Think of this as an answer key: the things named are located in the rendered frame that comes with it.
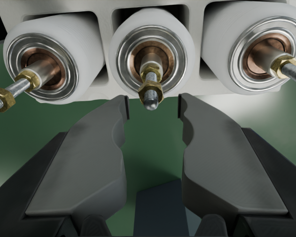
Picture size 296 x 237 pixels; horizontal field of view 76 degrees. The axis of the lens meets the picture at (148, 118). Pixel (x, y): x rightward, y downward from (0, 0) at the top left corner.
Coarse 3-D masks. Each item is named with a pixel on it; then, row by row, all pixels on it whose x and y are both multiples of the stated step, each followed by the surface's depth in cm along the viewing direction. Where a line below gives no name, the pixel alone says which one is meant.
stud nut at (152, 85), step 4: (148, 80) 14; (144, 84) 14; (148, 84) 13; (152, 84) 13; (156, 84) 14; (160, 84) 14; (140, 88) 14; (144, 88) 13; (148, 88) 13; (152, 88) 13; (156, 88) 13; (160, 88) 13; (140, 92) 14; (144, 92) 14; (156, 92) 14; (160, 92) 13; (140, 96) 14; (160, 96) 14; (140, 100) 14; (160, 100) 14
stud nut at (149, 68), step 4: (148, 64) 17; (144, 68) 17; (148, 68) 16; (152, 68) 16; (156, 68) 17; (144, 72) 17; (156, 72) 17; (160, 72) 17; (144, 76) 17; (160, 76) 17; (144, 80) 17; (160, 80) 17
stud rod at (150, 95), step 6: (150, 72) 16; (150, 78) 15; (156, 78) 16; (150, 90) 13; (144, 96) 13; (150, 96) 13; (156, 96) 13; (144, 102) 13; (150, 102) 12; (156, 102) 12; (150, 108) 13
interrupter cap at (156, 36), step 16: (144, 32) 18; (160, 32) 18; (128, 48) 19; (144, 48) 19; (160, 48) 19; (176, 48) 19; (128, 64) 20; (176, 64) 20; (128, 80) 21; (176, 80) 21
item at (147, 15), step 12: (144, 12) 18; (156, 12) 18; (168, 12) 24; (132, 24) 18; (144, 24) 18; (156, 24) 18; (168, 24) 18; (180, 24) 19; (120, 36) 19; (180, 36) 19; (192, 48) 20; (192, 60) 20; (120, 84) 22; (180, 84) 22; (168, 96) 23
